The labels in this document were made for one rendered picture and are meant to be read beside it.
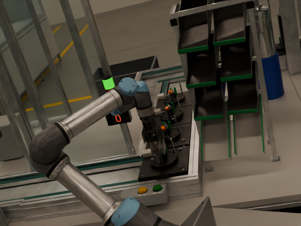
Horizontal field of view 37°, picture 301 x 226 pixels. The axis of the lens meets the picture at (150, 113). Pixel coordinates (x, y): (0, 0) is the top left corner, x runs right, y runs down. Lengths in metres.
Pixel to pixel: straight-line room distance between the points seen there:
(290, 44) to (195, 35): 1.27
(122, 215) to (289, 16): 1.92
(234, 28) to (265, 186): 0.71
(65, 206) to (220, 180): 0.76
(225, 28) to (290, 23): 1.18
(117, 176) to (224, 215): 0.64
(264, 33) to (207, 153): 0.93
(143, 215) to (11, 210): 0.95
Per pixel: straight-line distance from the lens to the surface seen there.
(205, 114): 2.03
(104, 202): 1.74
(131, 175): 2.29
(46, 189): 2.46
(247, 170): 2.21
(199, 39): 1.94
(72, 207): 2.24
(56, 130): 1.67
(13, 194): 2.55
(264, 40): 2.74
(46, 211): 2.30
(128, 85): 1.77
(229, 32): 1.94
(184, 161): 2.17
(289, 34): 3.11
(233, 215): 1.96
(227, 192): 2.09
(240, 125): 2.12
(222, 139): 2.10
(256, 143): 2.08
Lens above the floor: 2.05
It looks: 23 degrees down
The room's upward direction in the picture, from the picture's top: 16 degrees counter-clockwise
